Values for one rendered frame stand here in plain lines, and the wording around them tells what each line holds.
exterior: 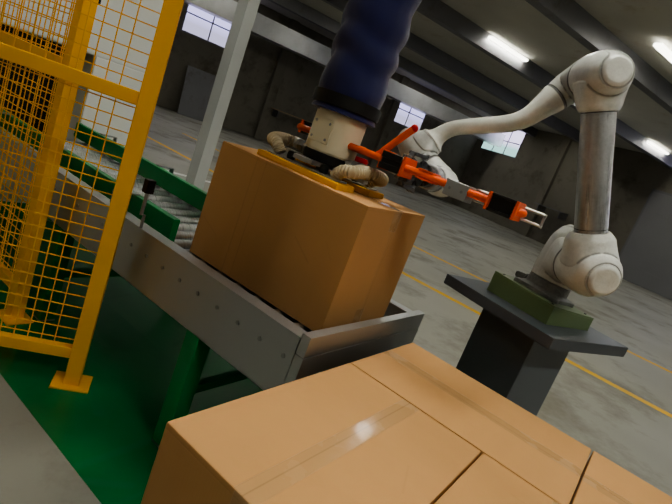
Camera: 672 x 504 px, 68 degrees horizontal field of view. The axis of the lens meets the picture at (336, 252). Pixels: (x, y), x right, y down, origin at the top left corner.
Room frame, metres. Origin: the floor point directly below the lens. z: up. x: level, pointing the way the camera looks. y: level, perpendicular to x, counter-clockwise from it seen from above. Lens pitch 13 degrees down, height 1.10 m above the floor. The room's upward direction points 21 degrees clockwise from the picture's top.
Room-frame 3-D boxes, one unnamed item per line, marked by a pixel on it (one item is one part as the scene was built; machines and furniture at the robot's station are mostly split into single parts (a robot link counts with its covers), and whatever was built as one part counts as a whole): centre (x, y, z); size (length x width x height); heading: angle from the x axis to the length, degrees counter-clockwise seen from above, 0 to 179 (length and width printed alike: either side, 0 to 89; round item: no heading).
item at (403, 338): (1.48, -0.19, 0.48); 0.70 x 0.03 x 0.15; 148
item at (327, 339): (1.48, -0.19, 0.58); 0.70 x 0.03 x 0.06; 148
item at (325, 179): (1.59, 0.18, 0.97); 0.34 x 0.10 x 0.05; 59
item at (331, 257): (1.68, 0.12, 0.75); 0.60 x 0.40 x 0.40; 60
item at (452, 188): (1.43, -0.26, 1.07); 0.07 x 0.07 x 0.04; 59
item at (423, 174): (1.67, -0.10, 1.08); 0.93 x 0.30 x 0.04; 59
